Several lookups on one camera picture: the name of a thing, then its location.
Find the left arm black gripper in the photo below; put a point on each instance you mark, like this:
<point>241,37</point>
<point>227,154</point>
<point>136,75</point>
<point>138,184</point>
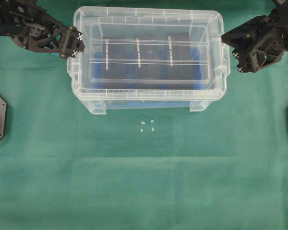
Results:
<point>71,43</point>

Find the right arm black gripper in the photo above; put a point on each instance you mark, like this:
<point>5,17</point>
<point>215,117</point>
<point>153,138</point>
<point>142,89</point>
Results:
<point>256,45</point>

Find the clear plastic box lid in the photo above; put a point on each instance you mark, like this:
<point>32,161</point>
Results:
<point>147,51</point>

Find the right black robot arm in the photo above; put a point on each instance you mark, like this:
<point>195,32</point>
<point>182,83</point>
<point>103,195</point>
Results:
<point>278,18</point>

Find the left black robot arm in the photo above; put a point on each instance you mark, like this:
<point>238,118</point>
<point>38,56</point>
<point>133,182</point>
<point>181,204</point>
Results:
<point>30,27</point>

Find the clear plastic storage box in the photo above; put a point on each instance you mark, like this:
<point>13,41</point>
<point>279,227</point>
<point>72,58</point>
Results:
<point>148,98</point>

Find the green table cloth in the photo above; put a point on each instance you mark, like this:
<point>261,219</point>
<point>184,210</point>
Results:
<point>63,168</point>

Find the left black depth camera box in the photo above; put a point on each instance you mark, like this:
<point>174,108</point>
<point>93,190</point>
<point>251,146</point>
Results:
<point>112,67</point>

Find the black depth camera box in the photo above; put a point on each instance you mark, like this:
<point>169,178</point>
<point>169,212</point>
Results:
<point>148,72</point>
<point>181,72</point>
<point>112,67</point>

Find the right black depth camera box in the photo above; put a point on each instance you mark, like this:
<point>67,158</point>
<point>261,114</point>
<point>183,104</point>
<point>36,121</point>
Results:
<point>181,72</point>

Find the middle black depth camera box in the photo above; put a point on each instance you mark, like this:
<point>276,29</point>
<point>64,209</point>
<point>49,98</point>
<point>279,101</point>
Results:
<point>148,72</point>

